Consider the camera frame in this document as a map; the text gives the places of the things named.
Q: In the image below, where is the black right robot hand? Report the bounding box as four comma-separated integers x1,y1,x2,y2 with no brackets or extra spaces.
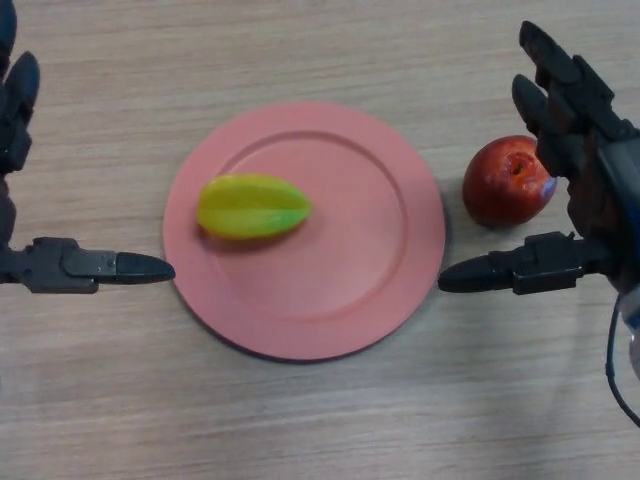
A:
437,20,640,296

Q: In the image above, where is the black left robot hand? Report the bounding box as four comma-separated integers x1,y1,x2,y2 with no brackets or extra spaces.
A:
0,0,176,295

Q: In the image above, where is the yellow starfruit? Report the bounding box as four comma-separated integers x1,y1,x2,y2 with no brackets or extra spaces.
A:
195,172,315,241

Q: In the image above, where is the pink round plate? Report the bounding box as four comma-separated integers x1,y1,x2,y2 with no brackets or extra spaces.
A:
162,101,446,363

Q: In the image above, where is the red apple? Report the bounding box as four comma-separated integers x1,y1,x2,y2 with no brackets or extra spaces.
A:
461,134,557,229

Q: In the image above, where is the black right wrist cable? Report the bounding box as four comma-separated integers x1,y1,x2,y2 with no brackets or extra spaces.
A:
604,294,640,427

